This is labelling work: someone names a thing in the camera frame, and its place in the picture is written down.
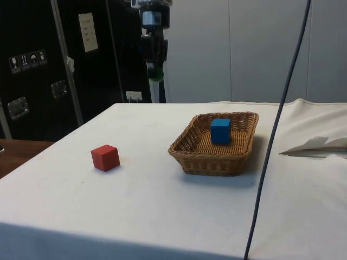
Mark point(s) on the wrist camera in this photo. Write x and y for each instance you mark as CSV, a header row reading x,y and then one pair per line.
x,y
151,2

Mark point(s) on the wicker basket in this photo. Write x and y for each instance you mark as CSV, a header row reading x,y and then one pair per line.
x,y
217,159

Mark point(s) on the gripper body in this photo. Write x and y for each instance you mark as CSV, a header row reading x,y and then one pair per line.
x,y
155,17

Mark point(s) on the small green object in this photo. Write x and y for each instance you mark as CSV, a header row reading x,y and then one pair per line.
x,y
157,74

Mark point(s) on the blue cube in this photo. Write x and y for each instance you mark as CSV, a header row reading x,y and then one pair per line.
x,y
220,132

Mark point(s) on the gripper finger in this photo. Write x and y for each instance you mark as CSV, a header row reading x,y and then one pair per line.
x,y
161,48
146,47

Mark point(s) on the red cube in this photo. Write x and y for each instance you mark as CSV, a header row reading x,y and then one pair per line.
x,y
104,159

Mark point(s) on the pale locker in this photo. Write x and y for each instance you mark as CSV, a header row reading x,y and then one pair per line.
x,y
198,54

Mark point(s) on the black cabinet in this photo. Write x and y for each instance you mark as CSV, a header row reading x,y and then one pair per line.
x,y
40,81

